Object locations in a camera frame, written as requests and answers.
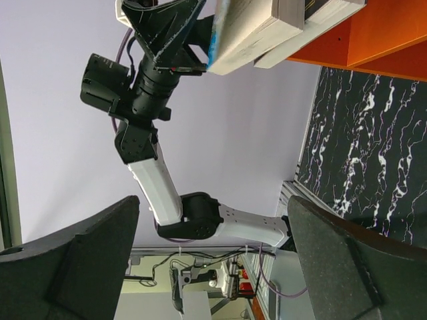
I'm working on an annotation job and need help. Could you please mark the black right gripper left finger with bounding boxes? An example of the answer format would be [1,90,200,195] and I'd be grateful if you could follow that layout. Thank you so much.
[1,195,139,319]

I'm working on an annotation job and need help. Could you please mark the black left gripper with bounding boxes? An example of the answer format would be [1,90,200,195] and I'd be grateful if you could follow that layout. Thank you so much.
[122,1,214,90]

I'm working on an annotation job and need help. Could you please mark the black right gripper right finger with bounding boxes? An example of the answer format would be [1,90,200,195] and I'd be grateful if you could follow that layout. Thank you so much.
[288,196,426,319]

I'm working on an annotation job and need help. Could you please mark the blue 26-Storey Treehouse book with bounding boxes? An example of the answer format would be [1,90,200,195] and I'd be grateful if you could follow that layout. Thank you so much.
[207,0,305,75]

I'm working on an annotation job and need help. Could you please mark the dark Tale of Two Cities book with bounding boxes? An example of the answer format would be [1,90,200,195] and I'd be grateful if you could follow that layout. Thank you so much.
[254,0,367,69]

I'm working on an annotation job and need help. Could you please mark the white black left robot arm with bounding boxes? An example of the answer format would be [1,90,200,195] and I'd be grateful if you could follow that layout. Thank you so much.
[80,1,292,248]

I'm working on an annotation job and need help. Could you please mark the orange wooden shelf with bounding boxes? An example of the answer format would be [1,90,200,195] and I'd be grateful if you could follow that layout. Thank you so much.
[289,0,426,81]

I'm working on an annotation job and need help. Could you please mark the aluminium front rail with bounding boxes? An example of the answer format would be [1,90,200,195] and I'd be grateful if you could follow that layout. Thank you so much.
[276,162,322,217]

